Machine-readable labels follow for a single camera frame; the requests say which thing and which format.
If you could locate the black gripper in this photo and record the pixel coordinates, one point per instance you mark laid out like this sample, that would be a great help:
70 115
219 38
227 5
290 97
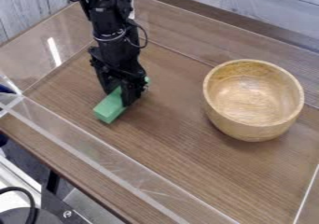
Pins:
115 60

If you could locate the green rectangular block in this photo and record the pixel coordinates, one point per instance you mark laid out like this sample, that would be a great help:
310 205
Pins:
110 108

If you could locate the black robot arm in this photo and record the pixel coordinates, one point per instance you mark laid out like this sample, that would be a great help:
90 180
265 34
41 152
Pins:
109 18

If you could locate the light wooden bowl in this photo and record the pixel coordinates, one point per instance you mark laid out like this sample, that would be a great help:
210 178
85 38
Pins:
253 99

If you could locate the black table leg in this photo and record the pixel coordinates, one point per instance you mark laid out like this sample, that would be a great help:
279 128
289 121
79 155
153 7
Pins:
53 182

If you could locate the clear acrylic corner bracket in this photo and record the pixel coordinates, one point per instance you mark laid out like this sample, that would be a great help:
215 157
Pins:
133 13

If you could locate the clear acrylic barrier wall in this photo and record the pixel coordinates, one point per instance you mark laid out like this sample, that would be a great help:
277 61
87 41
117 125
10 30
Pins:
161 166

